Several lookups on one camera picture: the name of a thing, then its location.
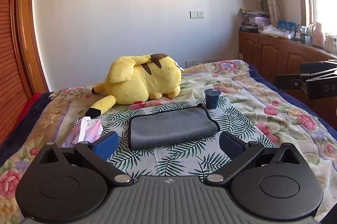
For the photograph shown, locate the purple and grey towel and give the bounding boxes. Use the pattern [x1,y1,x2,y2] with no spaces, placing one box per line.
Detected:
[128,106,220,149]

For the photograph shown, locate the palm leaf print cloth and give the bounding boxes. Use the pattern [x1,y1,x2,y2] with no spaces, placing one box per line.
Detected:
[99,97,275,180]

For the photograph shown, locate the pink tissue box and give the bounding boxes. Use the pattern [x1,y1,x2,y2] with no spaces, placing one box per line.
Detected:
[62,117,103,148]

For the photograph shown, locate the pink detergent bottle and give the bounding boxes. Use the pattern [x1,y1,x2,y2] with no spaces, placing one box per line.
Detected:
[312,22,325,49]

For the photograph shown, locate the wooden cabinet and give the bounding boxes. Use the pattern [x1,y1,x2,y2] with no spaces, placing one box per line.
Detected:
[239,32,336,128]

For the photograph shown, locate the floral bed blanket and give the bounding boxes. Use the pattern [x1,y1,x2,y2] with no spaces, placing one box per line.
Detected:
[1,60,336,223]

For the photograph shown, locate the blue box on cabinet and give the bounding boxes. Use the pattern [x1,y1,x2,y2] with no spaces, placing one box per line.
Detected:
[277,20,297,33]

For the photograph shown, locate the dark blue cup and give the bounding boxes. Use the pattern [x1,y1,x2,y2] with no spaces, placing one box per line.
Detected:
[205,88,221,110]

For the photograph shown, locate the white plastic bag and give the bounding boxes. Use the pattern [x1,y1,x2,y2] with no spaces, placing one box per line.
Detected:
[261,25,295,40]

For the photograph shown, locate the yellow plush toy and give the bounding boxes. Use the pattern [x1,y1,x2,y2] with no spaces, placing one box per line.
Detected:
[85,53,183,119]

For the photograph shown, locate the red and navy folded blankets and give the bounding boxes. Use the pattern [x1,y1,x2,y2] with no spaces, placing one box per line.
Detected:
[1,92,51,166]

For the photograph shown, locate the wooden slatted wardrobe door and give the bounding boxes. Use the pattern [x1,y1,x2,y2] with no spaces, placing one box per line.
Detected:
[1,0,49,143]

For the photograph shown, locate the white wall switch plate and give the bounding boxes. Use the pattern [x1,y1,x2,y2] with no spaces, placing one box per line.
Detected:
[190,11,205,19]

